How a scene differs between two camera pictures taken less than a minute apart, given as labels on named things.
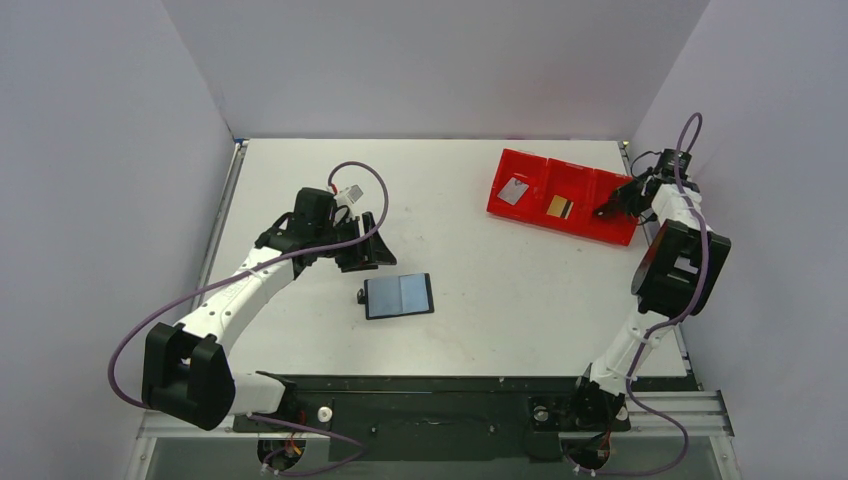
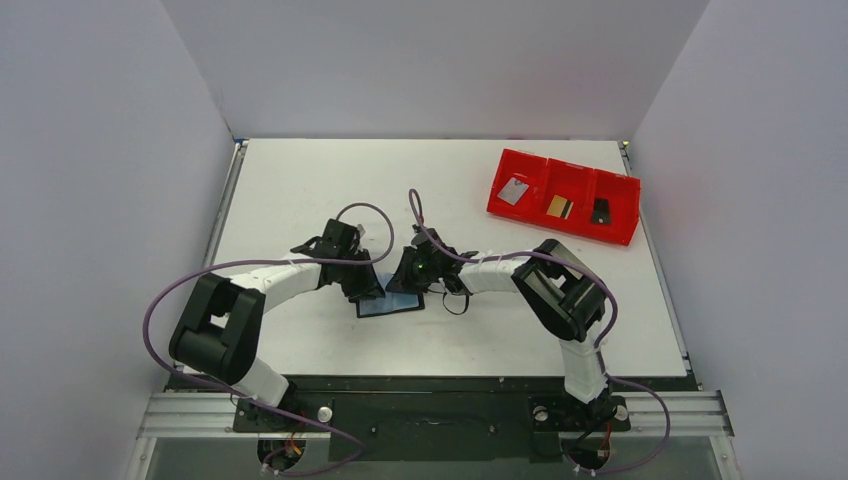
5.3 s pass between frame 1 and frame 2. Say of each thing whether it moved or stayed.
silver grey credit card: stayed
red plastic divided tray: stayed
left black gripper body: moved
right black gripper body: moved
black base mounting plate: stayed
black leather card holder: stayed
